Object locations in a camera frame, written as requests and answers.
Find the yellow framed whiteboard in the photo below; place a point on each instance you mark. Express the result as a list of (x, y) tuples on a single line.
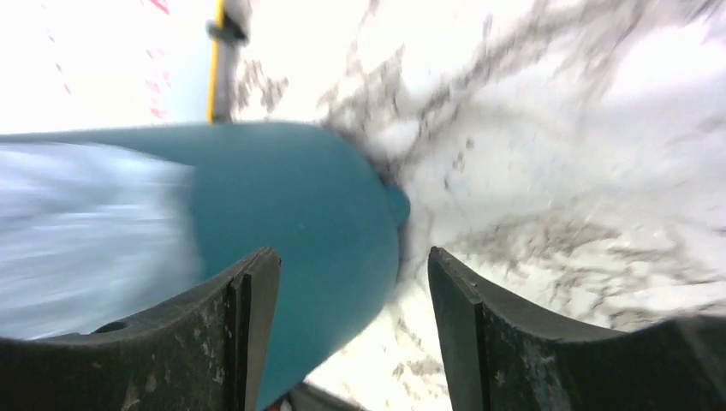
[(69, 65)]

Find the blue plastic trash bag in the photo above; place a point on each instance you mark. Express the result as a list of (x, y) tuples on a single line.
[(90, 234)]

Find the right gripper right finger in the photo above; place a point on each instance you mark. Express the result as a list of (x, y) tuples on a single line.
[(503, 352)]

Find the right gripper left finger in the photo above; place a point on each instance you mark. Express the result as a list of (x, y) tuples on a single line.
[(204, 349)]

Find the teal plastic trash bin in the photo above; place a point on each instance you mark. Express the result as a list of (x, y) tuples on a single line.
[(300, 190)]

